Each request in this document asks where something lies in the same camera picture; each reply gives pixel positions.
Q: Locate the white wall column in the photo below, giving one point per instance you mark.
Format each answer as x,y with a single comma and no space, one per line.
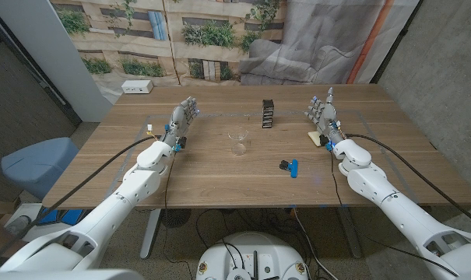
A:
52,46

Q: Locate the black stacked block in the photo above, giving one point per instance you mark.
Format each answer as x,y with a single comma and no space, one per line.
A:
268,113

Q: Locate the blue upholstered stool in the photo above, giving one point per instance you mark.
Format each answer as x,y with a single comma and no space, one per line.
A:
36,163

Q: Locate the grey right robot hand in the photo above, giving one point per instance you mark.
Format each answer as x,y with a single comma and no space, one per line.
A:
328,116

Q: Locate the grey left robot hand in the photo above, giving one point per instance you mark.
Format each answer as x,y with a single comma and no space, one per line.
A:
178,120

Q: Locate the white power strip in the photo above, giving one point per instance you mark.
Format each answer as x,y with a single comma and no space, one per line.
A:
137,86

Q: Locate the printed fabric backdrop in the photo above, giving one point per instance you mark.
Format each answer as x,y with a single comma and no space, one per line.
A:
219,39

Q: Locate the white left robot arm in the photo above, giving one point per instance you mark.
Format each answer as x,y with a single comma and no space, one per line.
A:
102,218

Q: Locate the black round floor fan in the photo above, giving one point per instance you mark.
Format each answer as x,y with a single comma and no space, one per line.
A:
175,217

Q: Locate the grey tape outline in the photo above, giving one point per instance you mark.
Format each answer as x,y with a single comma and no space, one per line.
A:
219,114

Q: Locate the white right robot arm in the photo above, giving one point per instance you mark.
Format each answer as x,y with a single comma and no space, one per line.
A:
394,210

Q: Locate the white robot head edge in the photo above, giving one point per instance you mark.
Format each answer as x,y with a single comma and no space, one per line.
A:
64,275

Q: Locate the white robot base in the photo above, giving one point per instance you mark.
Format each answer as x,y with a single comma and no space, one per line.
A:
252,256

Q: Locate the white table leg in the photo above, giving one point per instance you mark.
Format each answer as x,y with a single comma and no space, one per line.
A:
350,233
149,237

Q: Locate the white floor platform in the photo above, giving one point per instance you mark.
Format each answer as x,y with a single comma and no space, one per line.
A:
21,212

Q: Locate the cream sponge piece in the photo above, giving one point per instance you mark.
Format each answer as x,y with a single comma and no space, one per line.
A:
314,138

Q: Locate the blue and black binder clip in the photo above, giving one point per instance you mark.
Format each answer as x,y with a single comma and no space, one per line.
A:
294,169

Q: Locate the clear glass beaker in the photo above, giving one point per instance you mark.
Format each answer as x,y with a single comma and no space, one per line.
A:
238,149

